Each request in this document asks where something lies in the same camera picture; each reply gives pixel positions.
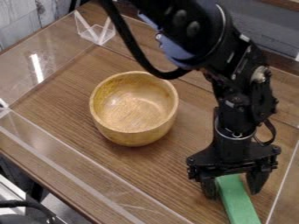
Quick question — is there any black cable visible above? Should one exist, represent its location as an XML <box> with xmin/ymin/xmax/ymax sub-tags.
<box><xmin>99</xmin><ymin>0</ymin><xmax>192</xmax><ymax>81</ymax></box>
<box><xmin>0</xmin><ymin>199</ymin><xmax>57</xmax><ymax>224</ymax></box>

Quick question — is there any black cable bottom left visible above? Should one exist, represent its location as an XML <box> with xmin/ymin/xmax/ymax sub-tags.
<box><xmin>0</xmin><ymin>199</ymin><xmax>57</xmax><ymax>224</ymax></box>

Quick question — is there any clear acrylic corner bracket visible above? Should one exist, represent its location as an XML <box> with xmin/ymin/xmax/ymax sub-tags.
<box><xmin>73</xmin><ymin>10</ymin><xmax>116</xmax><ymax>46</ymax></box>

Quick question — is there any brown wooden bowl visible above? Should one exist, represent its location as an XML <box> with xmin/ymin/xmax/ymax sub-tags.
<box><xmin>88</xmin><ymin>71</ymin><xmax>179</xmax><ymax>147</ymax></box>

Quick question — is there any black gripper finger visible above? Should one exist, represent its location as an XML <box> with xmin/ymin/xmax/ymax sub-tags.
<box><xmin>200</xmin><ymin>177</ymin><xmax>219</xmax><ymax>200</ymax></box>
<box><xmin>247</xmin><ymin>171</ymin><xmax>269</xmax><ymax>195</ymax></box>

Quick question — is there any green rectangular block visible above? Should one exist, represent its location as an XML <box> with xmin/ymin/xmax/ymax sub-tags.
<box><xmin>216</xmin><ymin>175</ymin><xmax>261</xmax><ymax>224</ymax></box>

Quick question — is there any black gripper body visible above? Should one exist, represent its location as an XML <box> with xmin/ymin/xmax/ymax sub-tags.
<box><xmin>185</xmin><ymin>132</ymin><xmax>281</xmax><ymax>183</ymax></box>

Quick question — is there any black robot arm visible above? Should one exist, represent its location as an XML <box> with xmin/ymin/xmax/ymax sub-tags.
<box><xmin>131</xmin><ymin>0</ymin><xmax>280</xmax><ymax>199</ymax></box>

